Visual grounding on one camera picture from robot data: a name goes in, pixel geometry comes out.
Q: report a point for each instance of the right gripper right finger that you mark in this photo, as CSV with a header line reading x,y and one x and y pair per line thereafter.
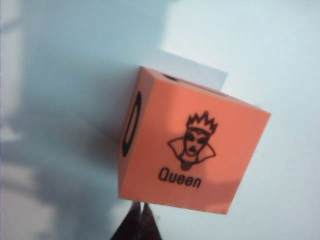
x,y
151,225

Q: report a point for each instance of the orange foam block letter Q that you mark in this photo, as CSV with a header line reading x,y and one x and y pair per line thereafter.
x,y
212,140

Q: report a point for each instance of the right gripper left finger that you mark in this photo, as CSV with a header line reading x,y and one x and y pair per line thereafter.
x,y
130,227

